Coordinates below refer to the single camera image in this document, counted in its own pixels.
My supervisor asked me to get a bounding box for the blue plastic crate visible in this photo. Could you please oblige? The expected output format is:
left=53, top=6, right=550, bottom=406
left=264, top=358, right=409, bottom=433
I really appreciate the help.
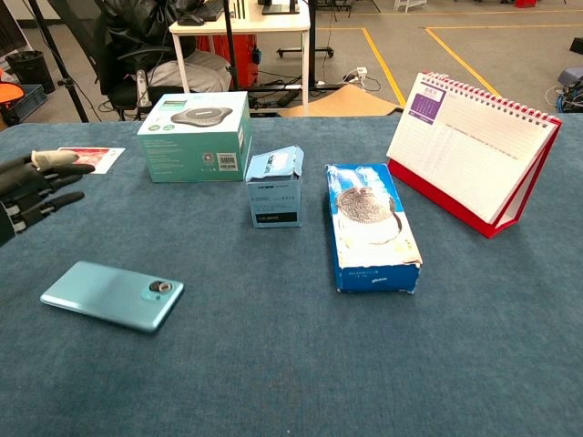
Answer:
left=8, top=84, right=48, bottom=123

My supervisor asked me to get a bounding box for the small light blue box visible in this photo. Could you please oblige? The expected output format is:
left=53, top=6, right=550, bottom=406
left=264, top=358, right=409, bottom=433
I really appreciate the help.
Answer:
left=244, top=145, right=306, bottom=229

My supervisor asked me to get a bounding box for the black keyboard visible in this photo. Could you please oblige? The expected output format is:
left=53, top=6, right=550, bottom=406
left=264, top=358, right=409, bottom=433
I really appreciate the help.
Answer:
left=196, top=0, right=225, bottom=23

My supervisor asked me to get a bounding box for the black wheeled stand base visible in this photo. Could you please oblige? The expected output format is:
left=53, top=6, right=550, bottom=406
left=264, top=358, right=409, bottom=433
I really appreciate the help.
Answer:
left=276, top=0, right=335, bottom=59

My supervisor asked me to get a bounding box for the red spiral desk calendar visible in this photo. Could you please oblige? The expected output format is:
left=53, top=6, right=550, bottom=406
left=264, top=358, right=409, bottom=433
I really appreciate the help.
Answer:
left=385, top=71, right=563, bottom=239

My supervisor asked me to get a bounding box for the brown cardboard sheet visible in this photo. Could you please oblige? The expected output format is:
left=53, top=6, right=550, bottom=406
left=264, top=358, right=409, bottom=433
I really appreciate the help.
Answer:
left=276, top=84, right=403, bottom=118

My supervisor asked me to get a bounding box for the grey equipment with cables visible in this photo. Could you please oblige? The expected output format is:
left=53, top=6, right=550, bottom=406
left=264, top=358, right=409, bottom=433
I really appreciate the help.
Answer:
left=557, top=66, right=583, bottom=114

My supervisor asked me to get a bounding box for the red photo card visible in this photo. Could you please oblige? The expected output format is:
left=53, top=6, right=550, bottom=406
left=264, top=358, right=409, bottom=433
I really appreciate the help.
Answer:
left=57, top=147, right=127, bottom=175

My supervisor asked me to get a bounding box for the black trash bin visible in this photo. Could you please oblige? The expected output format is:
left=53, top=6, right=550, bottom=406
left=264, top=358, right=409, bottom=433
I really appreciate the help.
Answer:
left=5, top=50, right=56, bottom=96

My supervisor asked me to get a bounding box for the black monitor stand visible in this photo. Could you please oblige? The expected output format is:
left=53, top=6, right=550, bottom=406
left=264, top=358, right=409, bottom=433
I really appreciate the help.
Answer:
left=261, top=0, right=301, bottom=16

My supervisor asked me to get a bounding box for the blue cookie box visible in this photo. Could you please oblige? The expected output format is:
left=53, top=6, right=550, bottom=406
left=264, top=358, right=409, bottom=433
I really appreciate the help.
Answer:
left=324, top=163, right=424, bottom=294

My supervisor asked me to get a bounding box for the black office chair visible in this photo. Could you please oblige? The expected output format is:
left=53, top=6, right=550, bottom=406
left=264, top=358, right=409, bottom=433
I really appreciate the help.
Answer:
left=58, top=0, right=183, bottom=122

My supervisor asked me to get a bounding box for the light blue smartphone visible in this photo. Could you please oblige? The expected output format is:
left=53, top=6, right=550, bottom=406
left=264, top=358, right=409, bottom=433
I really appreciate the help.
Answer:
left=39, top=259, right=185, bottom=334

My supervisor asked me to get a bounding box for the white desk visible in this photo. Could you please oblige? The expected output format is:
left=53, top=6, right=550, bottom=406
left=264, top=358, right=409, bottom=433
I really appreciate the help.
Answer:
left=169, top=0, right=312, bottom=107

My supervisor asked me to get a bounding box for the black tripod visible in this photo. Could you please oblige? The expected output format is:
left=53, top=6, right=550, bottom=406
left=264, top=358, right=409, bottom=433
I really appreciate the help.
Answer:
left=26, top=0, right=90, bottom=123

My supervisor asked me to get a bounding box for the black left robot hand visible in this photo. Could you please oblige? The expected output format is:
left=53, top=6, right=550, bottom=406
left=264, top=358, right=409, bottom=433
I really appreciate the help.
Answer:
left=0, top=148, right=96, bottom=248

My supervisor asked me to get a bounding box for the green speakerphone box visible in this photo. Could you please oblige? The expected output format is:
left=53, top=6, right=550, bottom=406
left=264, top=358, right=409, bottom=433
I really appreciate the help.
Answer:
left=137, top=91, right=253, bottom=184

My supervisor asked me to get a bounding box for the orange object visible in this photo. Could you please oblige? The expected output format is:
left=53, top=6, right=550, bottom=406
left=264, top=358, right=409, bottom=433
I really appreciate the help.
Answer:
left=0, top=67, right=26, bottom=108

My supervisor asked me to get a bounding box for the black vertical pole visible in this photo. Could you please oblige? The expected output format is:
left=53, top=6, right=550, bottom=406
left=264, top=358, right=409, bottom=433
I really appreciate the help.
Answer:
left=222, top=0, right=240, bottom=90

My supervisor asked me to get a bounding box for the seated person in black jacket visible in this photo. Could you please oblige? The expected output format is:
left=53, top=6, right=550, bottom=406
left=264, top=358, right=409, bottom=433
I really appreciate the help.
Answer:
left=97, top=0, right=233, bottom=92

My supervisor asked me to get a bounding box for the red cabinet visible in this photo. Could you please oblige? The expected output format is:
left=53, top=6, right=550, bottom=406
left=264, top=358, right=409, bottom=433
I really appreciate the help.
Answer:
left=196, top=34, right=260, bottom=90

